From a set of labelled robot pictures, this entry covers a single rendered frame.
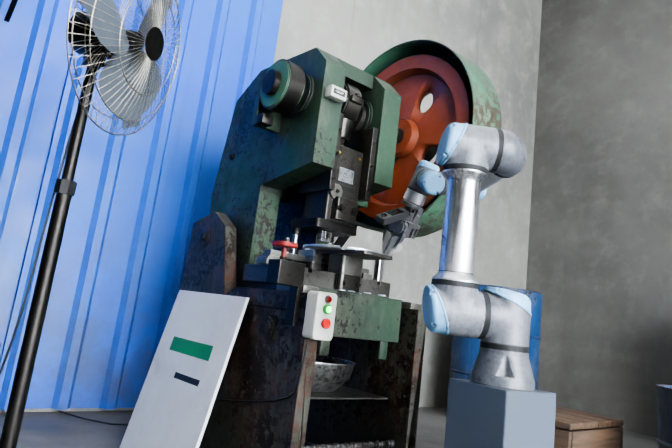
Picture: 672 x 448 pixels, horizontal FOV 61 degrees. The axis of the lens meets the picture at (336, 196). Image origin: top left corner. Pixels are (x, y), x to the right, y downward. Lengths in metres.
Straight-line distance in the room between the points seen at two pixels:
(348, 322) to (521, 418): 0.67
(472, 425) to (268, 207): 1.12
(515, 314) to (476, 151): 0.41
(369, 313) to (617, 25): 4.30
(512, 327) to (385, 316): 0.64
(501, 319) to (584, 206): 3.87
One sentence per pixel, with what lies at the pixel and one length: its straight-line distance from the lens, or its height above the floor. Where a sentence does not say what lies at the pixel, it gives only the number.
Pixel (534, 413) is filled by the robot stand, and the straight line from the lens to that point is 1.49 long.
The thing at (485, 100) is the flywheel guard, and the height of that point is 1.42.
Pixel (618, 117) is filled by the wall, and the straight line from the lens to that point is 5.39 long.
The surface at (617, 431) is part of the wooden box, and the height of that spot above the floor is 0.32.
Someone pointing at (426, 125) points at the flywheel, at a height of 1.37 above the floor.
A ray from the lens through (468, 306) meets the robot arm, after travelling 1.43.
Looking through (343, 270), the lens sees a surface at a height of 0.72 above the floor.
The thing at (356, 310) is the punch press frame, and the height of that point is 0.59.
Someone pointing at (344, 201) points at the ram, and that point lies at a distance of 2.04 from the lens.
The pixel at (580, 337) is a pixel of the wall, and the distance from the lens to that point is 5.15.
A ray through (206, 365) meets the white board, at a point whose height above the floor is 0.35.
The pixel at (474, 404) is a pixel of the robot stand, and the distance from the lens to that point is 1.47.
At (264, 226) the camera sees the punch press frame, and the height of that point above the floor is 0.86.
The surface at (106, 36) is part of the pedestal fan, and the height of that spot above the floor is 1.23.
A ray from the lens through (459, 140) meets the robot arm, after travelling 1.47.
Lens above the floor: 0.57
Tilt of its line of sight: 12 degrees up
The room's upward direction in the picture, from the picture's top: 7 degrees clockwise
